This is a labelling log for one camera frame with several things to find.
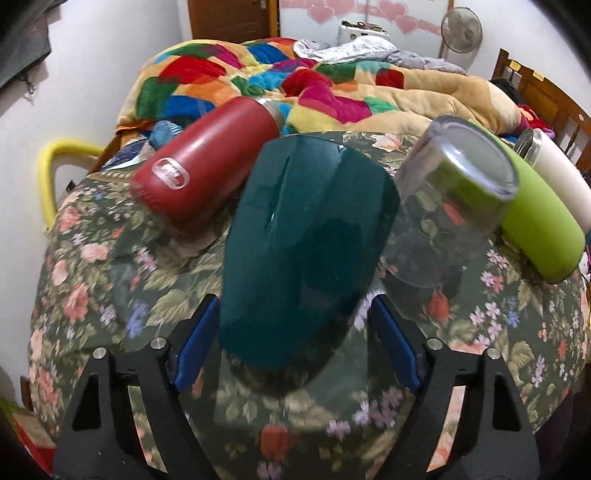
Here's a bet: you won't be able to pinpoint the dark green cup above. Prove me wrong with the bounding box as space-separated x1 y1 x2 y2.
219 135 400 373

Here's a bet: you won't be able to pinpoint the clear glass cup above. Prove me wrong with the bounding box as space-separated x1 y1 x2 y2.
381 116 519 288

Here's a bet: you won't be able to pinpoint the floral table cloth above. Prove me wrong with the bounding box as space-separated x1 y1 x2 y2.
29 169 590 479

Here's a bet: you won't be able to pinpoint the lime green bottle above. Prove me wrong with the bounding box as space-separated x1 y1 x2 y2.
464 122 585 284

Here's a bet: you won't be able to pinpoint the white thermos bottle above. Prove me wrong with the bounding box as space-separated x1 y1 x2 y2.
515 128 591 234

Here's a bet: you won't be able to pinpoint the red thermos bottle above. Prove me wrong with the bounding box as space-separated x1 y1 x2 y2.
130 96 284 231

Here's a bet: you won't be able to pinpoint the yellow foam tube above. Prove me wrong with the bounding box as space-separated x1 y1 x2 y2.
37 138 104 233

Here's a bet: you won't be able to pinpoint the wooden bed headboard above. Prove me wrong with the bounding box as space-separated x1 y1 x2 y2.
492 49 590 173

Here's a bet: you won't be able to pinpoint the colourful patchwork blanket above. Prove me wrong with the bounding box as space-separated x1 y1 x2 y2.
116 38 524 136

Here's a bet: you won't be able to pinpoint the grey white crumpled sheet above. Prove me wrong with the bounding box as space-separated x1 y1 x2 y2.
294 35 466 75

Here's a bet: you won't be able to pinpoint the standing electric fan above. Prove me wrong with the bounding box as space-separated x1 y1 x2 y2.
439 6 483 58

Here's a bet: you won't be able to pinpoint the white sliding wardrobe doors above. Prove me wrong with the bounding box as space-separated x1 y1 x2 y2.
279 0 455 57

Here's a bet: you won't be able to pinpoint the white small cabinet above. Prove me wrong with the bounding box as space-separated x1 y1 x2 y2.
338 20 390 45

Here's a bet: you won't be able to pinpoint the brown wooden door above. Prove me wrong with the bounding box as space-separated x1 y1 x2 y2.
187 0 280 43

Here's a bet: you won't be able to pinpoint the small black wall monitor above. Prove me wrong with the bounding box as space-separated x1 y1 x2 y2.
1 15 51 90

